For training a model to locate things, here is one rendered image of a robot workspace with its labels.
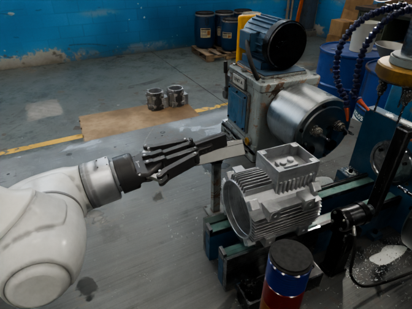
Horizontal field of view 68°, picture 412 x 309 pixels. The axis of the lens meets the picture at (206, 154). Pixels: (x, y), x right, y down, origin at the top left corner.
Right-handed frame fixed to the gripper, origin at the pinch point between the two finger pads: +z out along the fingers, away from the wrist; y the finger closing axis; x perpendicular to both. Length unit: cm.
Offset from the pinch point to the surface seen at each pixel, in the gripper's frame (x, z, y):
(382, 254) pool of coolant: 50, 44, -15
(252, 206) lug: 15.6, 5.5, -7.1
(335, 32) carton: 151, 433, 431
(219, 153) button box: 18.4, 8.8, 19.6
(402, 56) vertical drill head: -5, 54, 1
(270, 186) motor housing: 15.2, 12.4, -3.7
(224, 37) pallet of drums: 117, 212, 464
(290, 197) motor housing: 19.0, 16.5, -6.3
